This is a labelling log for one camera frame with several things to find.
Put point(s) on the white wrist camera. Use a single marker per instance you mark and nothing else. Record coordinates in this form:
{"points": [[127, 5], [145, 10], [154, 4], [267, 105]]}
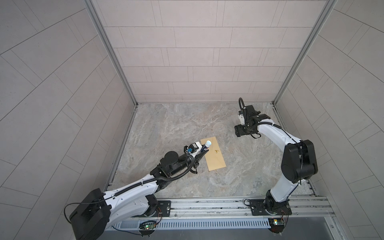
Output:
{"points": [[193, 149], [241, 118]]}

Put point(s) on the left aluminium corner post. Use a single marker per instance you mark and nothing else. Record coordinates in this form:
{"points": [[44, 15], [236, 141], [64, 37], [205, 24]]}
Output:
{"points": [[90, 7]]}

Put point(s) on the tan kraft envelope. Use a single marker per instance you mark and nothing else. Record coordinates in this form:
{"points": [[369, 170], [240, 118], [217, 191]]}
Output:
{"points": [[214, 157]]}

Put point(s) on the right green circuit board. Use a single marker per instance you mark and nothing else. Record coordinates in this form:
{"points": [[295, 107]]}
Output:
{"points": [[277, 226]]}

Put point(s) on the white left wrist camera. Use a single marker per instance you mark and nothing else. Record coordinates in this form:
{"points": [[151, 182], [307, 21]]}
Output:
{"points": [[193, 149]]}

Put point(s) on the right aluminium corner post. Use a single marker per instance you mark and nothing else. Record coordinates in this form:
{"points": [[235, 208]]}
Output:
{"points": [[320, 22]]}

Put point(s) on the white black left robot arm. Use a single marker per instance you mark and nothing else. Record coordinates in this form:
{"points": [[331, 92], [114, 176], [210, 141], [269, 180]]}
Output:
{"points": [[101, 210]]}

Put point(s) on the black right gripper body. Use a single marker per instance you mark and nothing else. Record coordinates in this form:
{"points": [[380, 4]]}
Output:
{"points": [[244, 129]]}

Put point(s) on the white glue stick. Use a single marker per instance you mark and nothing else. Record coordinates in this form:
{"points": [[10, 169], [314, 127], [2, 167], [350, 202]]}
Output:
{"points": [[206, 145]]}

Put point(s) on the green circuit board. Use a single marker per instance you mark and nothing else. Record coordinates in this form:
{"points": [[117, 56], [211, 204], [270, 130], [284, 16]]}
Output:
{"points": [[147, 226], [277, 226]]}

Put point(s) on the left green circuit board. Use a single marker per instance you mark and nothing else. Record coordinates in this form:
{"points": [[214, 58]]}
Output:
{"points": [[147, 226]]}

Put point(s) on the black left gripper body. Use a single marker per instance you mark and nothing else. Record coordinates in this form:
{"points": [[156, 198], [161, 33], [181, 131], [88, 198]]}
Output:
{"points": [[193, 163]]}

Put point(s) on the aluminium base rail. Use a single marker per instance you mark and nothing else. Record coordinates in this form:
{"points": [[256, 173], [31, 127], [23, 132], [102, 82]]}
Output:
{"points": [[238, 208]]}

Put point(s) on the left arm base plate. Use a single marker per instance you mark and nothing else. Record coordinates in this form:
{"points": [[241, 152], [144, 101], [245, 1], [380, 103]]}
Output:
{"points": [[163, 208]]}

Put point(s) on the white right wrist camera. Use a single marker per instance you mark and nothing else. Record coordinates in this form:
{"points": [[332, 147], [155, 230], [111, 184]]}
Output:
{"points": [[241, 118]]}

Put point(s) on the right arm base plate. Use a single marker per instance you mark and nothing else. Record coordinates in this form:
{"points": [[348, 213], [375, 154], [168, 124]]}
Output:
{"points": [[261, 207]]}

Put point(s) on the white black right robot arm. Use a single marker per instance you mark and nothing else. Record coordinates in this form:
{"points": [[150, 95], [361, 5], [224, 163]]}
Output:
{"points": [[299, 160]]}

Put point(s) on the aluminium corner post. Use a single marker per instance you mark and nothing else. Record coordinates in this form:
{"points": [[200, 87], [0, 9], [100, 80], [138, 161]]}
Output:
{"points": [[90, 7], [320, 22]]}

